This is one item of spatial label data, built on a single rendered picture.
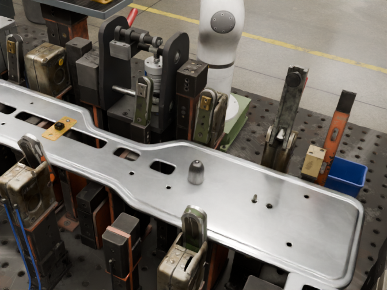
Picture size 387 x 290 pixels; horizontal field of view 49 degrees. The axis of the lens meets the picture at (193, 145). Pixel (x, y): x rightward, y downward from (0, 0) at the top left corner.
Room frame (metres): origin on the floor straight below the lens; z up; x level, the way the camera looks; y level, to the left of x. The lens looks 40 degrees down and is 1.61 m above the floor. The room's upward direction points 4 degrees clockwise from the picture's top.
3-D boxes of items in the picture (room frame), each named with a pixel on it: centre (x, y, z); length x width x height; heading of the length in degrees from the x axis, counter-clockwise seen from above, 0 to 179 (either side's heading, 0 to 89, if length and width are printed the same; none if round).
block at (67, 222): (0.77, 0.30, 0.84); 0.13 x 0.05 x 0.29; 158
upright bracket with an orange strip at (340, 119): (0.68, -0.28, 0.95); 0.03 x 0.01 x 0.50; 68
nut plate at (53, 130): (0.75, 0.30, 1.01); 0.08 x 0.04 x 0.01; 157
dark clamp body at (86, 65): (0.95, 0.26, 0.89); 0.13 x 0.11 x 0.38; 158
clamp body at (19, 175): (0.57, 0.32, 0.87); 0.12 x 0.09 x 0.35; 158
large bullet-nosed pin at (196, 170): (0.62, -0.01, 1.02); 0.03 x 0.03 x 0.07
